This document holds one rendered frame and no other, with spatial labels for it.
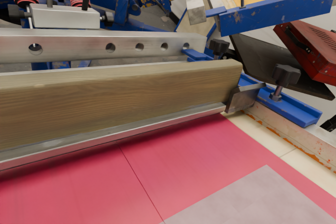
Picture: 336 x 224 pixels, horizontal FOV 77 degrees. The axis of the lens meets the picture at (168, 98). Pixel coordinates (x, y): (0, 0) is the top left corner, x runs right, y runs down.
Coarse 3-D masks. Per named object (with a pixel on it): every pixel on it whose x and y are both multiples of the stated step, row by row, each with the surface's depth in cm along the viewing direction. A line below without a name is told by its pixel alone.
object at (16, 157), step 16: (176, 112) 30; (192, 112) 31; (208, 112) 32; (112, 128) 25; (128, 128) 25; (144, 128) 26; (48, 144) 21; (64, 144) 21; (80, 144) 22; (0, 160) 19; (16, 160) 19; (32, 160) 20
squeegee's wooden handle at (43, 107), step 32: (160, 64) 27; (192, 64) 29; (224, 64) 32; (0, 96) 17; (32, 96) 19; (64, 96) 20; (96, 96) 22; (128, 96) 24; (160, 96) 27; (192, 96) 31; (224, 96) 35; (0, 128) 18; (32, 128) 20; (64, 128) 22; (96, 128) 24
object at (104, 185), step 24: (24, 168) 23; (48, 168) 24; (72, 168) 24; (96, 168) 24; (120, 168) 25; (0, 192) 20; (24, 192) 21; (48, 192) 21; (72, 192) 21; (96, 192) 22; (120, 192) 22; (144, 192) 23; (0, 216) 18; (24, 216) 19; (48, 216) 19; (72, 216) 19; (96, 216) 20; (120, 216) 20; (144, 216) 20
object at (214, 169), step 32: (160, 128) 33; (192, 128) 34; (224, 128) 36; (128, 160) 26; (160, 160) 27; (192, 160) 28; (224, 160) 29; (256, 160) 30; (160, 192) 23; (192, 192) 24; (224, 192) 24; (256, 192) 25; (288, 192) 26; (320, 192) 26
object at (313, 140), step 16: (128, 64) 45; (144, 64) 47; (256, 112) 39; (272, 112) 36; (272, 128) 37; (288, 128) 35; (304, 128) 33; (320, 128) 33; (304, 144) 33; (320, 144) 31; (320, 160) 31
